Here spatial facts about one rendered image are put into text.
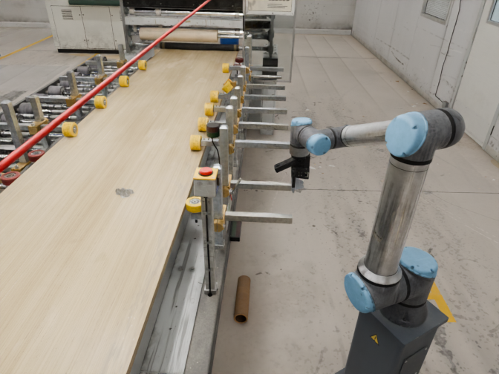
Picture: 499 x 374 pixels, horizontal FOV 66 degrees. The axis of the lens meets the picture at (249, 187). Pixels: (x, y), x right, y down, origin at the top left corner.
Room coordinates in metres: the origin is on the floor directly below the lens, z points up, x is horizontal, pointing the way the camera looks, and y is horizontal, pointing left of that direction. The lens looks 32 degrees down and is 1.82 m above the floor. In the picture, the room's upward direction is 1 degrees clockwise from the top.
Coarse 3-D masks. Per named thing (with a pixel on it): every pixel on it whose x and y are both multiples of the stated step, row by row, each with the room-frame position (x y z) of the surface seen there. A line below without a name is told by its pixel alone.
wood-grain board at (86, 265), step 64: (192, 64) 3.61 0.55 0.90; (128, 128) 2.11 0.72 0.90; (192, 128) 2.13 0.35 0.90; (64, 192) 1.40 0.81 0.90; (0, 256) 0.99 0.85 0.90; (64, 256) 1.00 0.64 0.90; (128, 256) 1.01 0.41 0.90; (0, 320) 0.73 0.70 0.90; (64, 320) 0.73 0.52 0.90; (128, 320) 0.74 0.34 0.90
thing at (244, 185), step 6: (234, 180) 1.61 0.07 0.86; (240, 186) 1.58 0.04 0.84; (246, 186) 1.58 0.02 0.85; (252, 186) 1.58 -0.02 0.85; (258, 186) 1.58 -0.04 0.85; (264, 186) 1.58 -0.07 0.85; (270, 186) 1.58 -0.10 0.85; (276, 186) 1.57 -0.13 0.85; (282, 186) 1.57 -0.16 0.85; (288, 186) 1.57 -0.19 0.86
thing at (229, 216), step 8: (192, 216) 1.34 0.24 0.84; (200, 216) 1.34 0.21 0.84; (232, 216) 1.33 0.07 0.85; (240, 216) 1.33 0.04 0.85; (248, 216) 1.33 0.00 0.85; (256, 216) 1.33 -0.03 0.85; (264, 216) 1.33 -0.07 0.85; (272, 216) 1.33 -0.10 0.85; (280, 216) 1.33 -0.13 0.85; (288, 216) 1.34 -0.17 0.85
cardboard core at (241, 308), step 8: (240, 280) 1.72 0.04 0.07; (248, 280) 1.72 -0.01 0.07; (240, 288) 1.66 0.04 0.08; (248, 288) 1.67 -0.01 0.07; (240, 296) 1.59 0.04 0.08; (248, 296) 1.61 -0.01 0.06; (240, 304) 1.53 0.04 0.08; (248, 304) 1.55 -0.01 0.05; (240, 312) 1.47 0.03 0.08; (240, 320) 1.47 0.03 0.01
